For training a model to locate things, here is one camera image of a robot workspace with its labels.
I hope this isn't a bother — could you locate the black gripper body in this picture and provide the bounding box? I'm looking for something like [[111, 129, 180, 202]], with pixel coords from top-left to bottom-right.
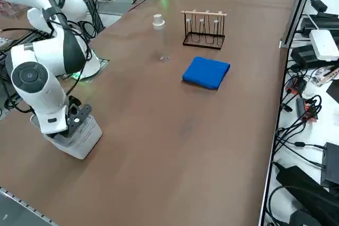
[[63, 102, 93, 139]]

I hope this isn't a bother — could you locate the clear bottle with white cap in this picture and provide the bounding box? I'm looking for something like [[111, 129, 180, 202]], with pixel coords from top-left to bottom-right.
[[152, 13, 171, 63]]

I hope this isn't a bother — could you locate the folded blue cloth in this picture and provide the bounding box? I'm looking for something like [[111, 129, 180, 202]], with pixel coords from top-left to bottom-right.
[[181, 56, 231, 91]]

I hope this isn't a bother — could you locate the red and black adapter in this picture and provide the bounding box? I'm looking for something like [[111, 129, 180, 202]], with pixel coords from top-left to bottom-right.
[[295, 96, 319, 122]]

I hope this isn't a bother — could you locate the black power adapter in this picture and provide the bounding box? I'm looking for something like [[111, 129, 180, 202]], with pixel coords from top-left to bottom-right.
[[290, 44, 316, 70]]

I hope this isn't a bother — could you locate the colourful printed packet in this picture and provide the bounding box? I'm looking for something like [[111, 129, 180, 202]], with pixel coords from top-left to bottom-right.
[[313, 66, 339, 87]]

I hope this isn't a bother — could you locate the black box device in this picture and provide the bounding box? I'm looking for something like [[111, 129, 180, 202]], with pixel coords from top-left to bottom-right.
[[319, 142, 339, 187]]

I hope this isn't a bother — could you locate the white power strip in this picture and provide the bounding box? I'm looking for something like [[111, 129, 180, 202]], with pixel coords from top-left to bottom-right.
[[309, 29, 339, 62]]

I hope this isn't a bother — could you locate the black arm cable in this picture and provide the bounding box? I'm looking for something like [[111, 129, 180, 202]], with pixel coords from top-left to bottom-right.
[[31, 0, 93, 61]]

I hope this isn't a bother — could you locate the black wire cup rack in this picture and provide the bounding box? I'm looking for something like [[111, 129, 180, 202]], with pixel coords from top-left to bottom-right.
[[181, 9, 229, 51]]

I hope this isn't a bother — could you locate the aluminium frame post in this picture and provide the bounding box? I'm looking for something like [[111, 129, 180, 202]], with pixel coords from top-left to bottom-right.
[[280, 0, 319, 50]]

